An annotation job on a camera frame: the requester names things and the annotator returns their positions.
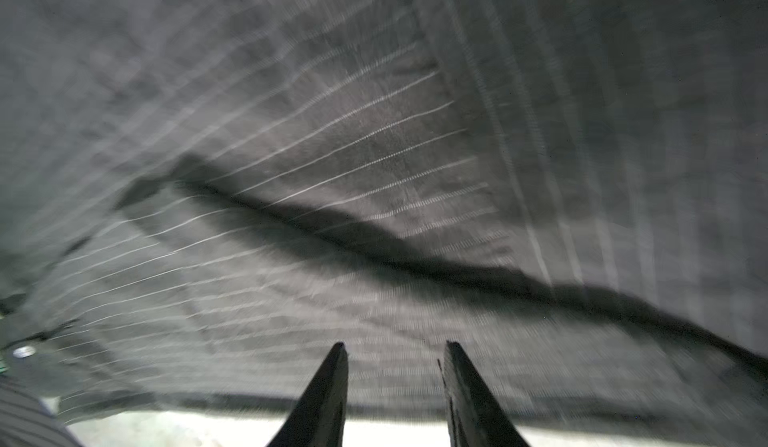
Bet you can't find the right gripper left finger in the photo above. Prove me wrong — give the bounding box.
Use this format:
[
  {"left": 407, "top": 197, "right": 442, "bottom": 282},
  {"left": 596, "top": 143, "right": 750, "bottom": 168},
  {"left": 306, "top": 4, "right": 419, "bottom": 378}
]
[{"left": 268, "top": 342, "right": 349, "bottom": 447}]

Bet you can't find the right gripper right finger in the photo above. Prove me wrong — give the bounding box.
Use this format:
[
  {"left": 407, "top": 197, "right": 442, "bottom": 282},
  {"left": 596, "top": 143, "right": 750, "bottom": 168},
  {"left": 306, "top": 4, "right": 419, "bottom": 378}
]
[{"left": 440, "top": 341, "right": 530, "bottom": 447}]

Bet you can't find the dark grey pinstriped shirt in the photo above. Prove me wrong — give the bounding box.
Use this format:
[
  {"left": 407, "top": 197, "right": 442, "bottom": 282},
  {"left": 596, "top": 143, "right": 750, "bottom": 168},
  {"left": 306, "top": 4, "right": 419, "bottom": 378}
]
[{"left": 1, "top": 0, "right": 767, "bottom": 446}]

